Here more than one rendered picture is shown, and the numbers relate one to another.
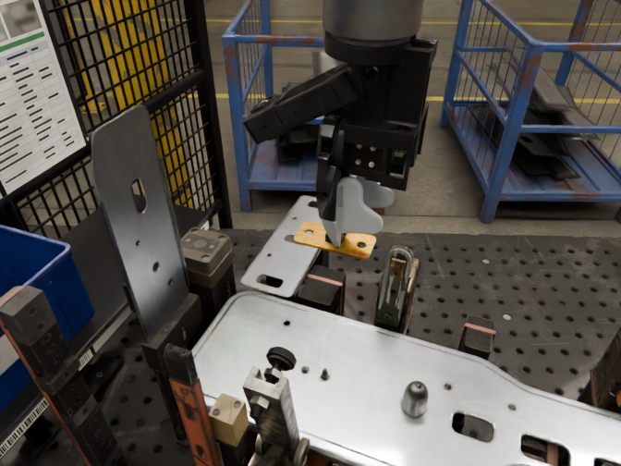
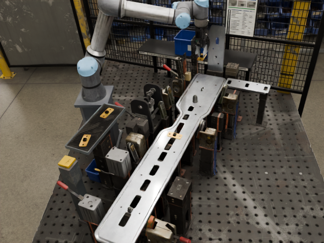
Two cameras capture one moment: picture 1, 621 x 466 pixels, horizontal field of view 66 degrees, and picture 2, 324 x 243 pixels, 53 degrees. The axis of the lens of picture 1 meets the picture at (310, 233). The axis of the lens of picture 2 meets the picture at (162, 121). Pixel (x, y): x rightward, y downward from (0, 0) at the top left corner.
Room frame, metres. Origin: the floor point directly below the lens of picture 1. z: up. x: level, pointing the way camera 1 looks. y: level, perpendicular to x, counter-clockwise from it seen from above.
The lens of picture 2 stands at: (0.30, -1.80, 2.24)
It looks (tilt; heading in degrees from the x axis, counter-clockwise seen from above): 40 degrees down; 96
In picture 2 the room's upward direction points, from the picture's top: 5 degrees counter-clockwise
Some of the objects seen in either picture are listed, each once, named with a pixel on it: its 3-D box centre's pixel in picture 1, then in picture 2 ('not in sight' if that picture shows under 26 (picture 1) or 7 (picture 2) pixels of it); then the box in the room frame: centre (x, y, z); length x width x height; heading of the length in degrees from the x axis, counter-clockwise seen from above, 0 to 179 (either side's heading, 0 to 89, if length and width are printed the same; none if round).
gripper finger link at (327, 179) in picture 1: (333, 175); not in sight; (0.37, -0.02, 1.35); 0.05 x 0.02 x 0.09; 159
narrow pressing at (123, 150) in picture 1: (148, 234); (216, 49); (0.50, 0.22, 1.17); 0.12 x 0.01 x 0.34; 159
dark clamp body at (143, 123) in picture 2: not in sight; (142, 144); (0.03, -0.41, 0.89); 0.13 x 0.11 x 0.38; 159
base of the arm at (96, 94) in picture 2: not in sight; (92, 88); (-0.27, -0.18, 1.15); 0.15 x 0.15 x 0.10
